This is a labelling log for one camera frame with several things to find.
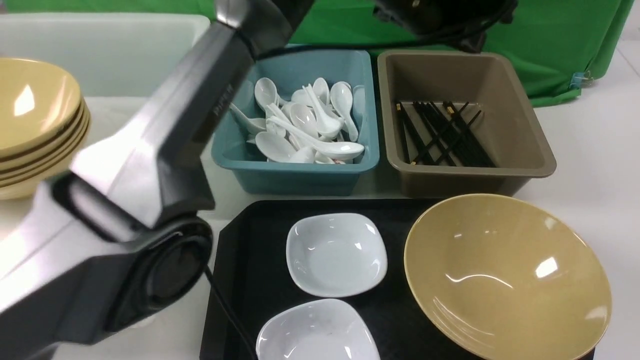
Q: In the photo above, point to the white square dish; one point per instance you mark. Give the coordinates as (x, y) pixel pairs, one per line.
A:
(325, 329)
(336, 255)

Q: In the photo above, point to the large yellow noodle bowl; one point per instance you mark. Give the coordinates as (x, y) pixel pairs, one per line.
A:
(507, 280)

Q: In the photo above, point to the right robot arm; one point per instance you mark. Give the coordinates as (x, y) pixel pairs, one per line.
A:
(458, 24)

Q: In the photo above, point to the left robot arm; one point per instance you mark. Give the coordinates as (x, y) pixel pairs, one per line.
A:
(116, 238)

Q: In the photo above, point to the pile of white spoons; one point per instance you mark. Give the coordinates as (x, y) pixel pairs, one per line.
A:
(320, 124)

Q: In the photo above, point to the pile of black chopsticks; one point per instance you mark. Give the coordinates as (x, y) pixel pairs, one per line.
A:
(439, 135)

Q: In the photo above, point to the black plastic serving tray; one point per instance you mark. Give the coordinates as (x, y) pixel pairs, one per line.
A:
(252, 274)

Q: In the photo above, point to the brown plastic chopstick bin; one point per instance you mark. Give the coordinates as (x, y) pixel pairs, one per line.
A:
(483, 89)

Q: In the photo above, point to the white translucent plastic tub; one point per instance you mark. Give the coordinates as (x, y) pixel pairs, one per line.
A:
(118, 59)

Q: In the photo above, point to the blue binder clip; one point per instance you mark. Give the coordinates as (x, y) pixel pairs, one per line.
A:
(581, 79)

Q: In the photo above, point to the stack of yellow bowls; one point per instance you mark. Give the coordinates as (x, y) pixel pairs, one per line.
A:
(44, 122)

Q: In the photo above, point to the green cloth backdrop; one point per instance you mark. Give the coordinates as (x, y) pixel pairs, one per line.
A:
(548, 42)

